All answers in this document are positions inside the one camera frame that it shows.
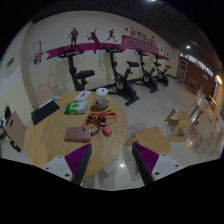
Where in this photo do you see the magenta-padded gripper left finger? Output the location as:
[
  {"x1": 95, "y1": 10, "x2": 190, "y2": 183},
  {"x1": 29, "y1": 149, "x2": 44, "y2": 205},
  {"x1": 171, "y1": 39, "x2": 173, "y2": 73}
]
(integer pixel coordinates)
[{"x1": 42, "y1": 142, "x2": 93, "y2": 186}]

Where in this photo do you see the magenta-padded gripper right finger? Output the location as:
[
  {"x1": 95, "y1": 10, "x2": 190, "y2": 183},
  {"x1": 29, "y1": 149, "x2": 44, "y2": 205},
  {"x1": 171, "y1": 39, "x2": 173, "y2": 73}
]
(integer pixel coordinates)
[{"x1": 131, "y1": 142, "x2": 184, "y2": 186}]

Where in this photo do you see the red charger block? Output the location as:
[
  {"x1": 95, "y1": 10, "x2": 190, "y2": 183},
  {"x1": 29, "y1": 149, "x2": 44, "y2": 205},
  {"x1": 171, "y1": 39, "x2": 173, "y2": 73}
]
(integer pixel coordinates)
[{"x1": 101, "y1": 125, "x2": 113, "y2": 138}]

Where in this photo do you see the low wooden table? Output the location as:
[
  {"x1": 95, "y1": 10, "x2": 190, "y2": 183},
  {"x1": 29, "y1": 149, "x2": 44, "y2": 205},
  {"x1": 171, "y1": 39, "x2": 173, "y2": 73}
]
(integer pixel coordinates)
[{"x1": 124, "y1": 125, "x2": 173, "y2": 156}]

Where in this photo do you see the pink power strip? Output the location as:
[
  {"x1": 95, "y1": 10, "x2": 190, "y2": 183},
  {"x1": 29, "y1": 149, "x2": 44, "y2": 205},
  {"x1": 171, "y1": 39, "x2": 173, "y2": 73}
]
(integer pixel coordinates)
[{"x1": 63, "y1": 126, "x2": 92, "y2": 144}]

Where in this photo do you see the wooden stool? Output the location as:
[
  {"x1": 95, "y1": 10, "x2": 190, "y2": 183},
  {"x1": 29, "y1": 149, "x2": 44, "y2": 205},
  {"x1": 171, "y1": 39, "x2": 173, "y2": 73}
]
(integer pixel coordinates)
[{"x1": 164, "y1": 106, "x2": 194, "y2": 143}]

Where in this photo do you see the green wet wipes pack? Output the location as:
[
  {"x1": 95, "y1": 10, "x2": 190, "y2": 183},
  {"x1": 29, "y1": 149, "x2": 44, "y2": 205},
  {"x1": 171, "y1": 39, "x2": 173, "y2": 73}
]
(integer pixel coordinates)
[{"x1": 63, "y1": 100, "x2": 90, "y2": 116}]

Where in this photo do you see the brown round coaster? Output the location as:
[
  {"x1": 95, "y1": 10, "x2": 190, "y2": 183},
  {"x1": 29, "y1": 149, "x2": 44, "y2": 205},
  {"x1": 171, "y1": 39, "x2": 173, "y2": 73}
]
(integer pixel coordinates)
[{"x1": 89, "y1": 103, "x2": 110, "y2": 113}]

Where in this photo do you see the dark grey tablet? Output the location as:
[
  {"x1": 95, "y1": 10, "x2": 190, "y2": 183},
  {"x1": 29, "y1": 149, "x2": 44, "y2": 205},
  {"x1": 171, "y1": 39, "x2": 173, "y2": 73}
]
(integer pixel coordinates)
[{"x1": 30, "y1": 98, "x2": 61, "y2": 126}]

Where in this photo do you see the white flat box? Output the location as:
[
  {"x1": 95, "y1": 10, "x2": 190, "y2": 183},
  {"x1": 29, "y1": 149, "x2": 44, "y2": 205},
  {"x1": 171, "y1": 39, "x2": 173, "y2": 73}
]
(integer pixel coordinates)
[{"x1": 73, "y1": 90, "x2": 93, "y2": 103}]

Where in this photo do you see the wooden chair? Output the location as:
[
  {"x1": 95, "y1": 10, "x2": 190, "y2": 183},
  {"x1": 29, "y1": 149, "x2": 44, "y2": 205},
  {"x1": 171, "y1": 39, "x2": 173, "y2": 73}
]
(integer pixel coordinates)
[{"x1": 5, "y1": 110, "x2": 28, "y2": 151}]

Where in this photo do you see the group of wooden chairs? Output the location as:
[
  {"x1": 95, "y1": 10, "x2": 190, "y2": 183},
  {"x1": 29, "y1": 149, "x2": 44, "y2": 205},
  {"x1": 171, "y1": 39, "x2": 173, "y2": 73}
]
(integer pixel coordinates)
[{"x1": 186, "y1": 89, "x2": 224, "y2": 160}]

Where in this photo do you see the white plastic cup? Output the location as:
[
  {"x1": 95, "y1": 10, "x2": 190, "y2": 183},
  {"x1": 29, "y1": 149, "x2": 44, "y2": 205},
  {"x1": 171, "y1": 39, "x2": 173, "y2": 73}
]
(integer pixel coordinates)
[{"x1": 95, "y1": 87, "x2": 110, "y2": 107}]

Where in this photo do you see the black exercise bike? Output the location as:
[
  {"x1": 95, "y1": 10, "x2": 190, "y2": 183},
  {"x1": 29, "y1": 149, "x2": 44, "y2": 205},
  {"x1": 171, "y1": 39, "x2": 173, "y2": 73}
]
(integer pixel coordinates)
[
  {"x1": 152, "y1": 54, "x2": 172, "y2": 88},
  {"x1": 101, "y1": 43, "x2": 141, "y2": 107},
  {"x1": 58, "y1": 45, "x2": 96, "y2": 92},
  {"x1": 135, "y1": 48, "x2": 160, "y2": 94}
]

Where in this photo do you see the black cable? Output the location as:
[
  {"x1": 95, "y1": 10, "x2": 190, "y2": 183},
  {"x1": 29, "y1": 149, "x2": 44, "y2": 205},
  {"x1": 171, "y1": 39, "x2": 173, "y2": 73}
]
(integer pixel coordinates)
[{"x1": 85, "y1": 114, "x2": 108, "y2": 137}]

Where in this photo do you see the red cable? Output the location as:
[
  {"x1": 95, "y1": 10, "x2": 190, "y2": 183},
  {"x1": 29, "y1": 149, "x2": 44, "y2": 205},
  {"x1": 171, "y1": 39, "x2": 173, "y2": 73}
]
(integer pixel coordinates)
[{"x1": 81, "y1": 110, "x2": 119, "y2": 130}]

